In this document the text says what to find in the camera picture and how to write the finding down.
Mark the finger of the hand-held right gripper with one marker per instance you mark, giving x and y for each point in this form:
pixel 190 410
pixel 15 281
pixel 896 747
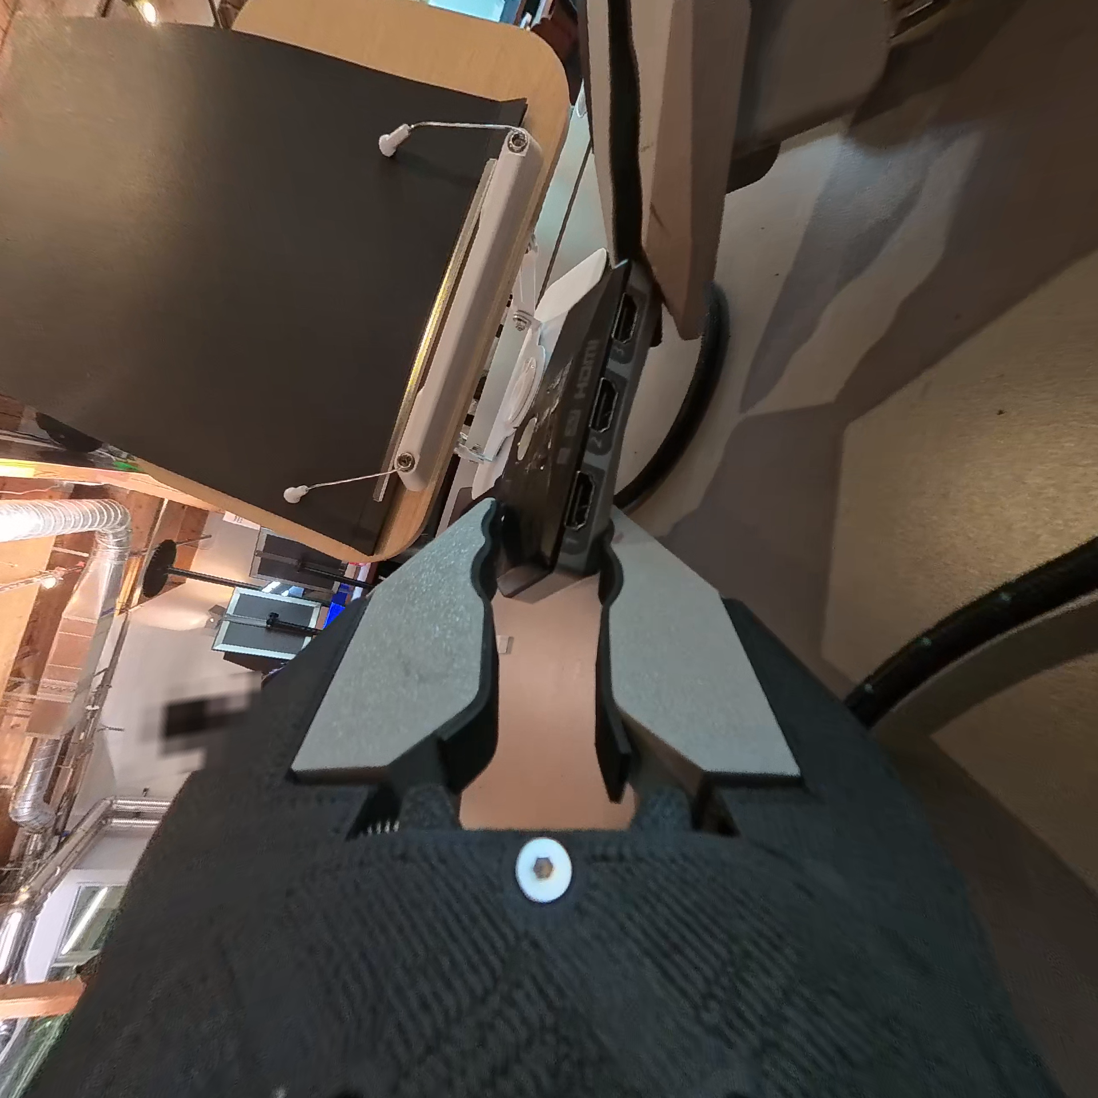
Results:
pixel 605 103
pixel 695 128

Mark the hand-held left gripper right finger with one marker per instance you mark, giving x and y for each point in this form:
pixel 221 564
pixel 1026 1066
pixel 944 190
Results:
pixel 695 677

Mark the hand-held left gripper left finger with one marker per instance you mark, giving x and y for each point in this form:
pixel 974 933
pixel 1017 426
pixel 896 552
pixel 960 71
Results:
pixel 395 677

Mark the metal hdmi port hub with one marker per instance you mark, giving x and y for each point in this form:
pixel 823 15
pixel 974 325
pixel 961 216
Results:
pixel 557 480

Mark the grey panel on stand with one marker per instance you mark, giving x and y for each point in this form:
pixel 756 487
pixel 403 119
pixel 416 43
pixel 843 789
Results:
pixel 292 557
pixel 266 622

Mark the white tethered pin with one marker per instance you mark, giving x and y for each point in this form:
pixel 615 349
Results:
pixel 297 493
pixel 390 139

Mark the black light stand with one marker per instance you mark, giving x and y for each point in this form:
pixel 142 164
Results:
pixel 159 570

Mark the black board on white stand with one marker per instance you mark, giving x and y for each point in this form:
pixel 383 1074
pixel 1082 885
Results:
pixel 214 257

